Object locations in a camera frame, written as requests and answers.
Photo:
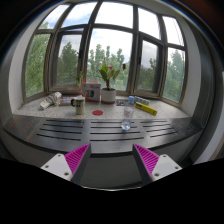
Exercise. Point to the clear plastic water bottle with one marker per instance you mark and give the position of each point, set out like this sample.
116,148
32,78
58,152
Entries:
128,114

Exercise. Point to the pack of small bottles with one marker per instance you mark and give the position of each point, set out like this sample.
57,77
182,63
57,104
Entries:
142,100

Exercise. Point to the white mug with print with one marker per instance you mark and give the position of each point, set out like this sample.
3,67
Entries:
79,103

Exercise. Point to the yellow long box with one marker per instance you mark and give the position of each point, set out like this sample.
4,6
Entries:
145,108

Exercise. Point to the dark slatted radiator cover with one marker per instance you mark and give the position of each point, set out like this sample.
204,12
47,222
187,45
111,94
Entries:
105,136

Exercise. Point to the red round coaster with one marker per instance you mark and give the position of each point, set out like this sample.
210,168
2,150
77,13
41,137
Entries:
97,112

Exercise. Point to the potted plant in white pot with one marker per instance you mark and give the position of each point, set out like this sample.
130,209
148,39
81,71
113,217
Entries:
108,93

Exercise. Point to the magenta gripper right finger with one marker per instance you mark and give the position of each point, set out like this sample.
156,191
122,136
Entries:
152,166

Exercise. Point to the red and white box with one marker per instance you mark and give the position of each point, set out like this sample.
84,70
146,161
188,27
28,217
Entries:
91,92

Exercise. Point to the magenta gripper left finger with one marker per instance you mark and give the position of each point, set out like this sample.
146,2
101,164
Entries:
70,166

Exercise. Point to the bay window frame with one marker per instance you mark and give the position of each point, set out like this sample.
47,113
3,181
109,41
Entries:
70,43

